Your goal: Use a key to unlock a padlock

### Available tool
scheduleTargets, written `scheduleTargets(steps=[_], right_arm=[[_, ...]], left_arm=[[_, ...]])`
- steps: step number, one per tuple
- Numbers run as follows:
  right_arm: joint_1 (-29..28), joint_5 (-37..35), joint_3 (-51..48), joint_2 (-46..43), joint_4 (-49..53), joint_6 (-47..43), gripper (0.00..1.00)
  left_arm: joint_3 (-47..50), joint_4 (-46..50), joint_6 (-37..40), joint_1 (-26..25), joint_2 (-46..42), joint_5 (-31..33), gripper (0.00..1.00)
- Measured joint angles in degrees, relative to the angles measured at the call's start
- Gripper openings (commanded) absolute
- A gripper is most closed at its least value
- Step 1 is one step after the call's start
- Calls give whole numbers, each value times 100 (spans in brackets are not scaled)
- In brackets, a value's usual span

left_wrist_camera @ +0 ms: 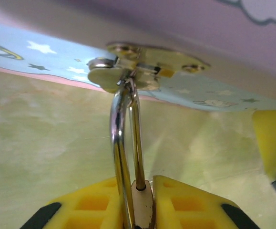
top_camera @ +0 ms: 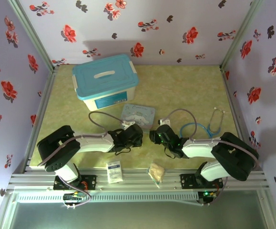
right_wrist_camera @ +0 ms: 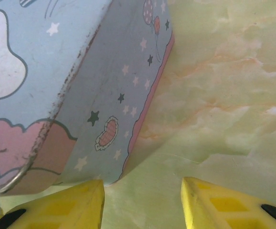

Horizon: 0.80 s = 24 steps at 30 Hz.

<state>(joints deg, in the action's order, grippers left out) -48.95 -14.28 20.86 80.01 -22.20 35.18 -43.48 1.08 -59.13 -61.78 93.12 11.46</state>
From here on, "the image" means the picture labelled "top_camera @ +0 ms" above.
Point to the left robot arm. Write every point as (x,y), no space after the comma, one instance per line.
(92,145)

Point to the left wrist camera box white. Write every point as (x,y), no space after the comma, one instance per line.
(128,123)

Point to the white paper packet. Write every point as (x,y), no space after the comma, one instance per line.
(114,171)

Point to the blue lidded plastic storage box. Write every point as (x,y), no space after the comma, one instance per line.
(104,78)

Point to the aluminium frame corner post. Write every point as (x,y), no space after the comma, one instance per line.
(241,31)
(30,33)

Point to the cartoon dog tin box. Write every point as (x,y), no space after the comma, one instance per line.
(139,114)

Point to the blue stethoscope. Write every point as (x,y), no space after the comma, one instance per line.
(210,132)

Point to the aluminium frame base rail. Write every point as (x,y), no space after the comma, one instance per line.
(137,177)

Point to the small circuit board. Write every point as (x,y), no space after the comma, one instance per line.
(208,194)

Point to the clear bag of beige cotton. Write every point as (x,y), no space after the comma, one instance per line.
(156,172)

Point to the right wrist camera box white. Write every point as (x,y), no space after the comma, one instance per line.
(164,121)

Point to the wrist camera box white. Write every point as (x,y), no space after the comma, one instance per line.
(164,121)
(128,123)

